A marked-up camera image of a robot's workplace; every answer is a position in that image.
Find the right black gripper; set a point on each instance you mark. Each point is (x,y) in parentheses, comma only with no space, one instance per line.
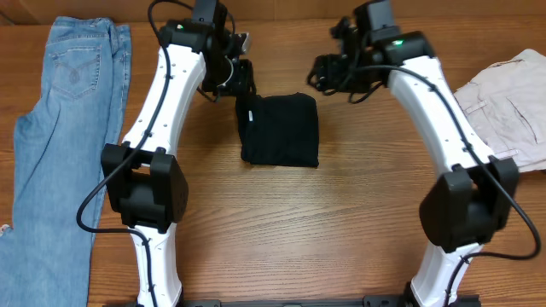
(324,73)

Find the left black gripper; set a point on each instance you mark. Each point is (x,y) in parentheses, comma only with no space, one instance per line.
(241,87)

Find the black t-shirt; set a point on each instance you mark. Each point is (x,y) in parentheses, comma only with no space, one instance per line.
(278,130)

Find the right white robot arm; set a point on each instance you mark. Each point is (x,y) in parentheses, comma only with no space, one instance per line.
(469,201)

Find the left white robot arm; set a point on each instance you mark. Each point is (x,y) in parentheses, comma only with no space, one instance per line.
(144,182)

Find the beige cargo shorts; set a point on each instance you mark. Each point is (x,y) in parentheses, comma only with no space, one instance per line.
(505,105)

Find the blue denim jeans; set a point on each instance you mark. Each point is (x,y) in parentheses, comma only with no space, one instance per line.
(46,249)

